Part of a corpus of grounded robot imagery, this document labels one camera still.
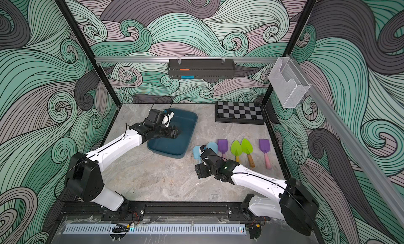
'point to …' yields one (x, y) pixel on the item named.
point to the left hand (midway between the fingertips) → (176, 129)
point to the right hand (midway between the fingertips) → (203, 166)
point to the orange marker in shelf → (183, 69)
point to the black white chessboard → (240, 112)
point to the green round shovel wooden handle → (236, 149)
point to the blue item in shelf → (188, 77)
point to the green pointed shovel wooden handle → (246, 148)
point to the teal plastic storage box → (184, 119)
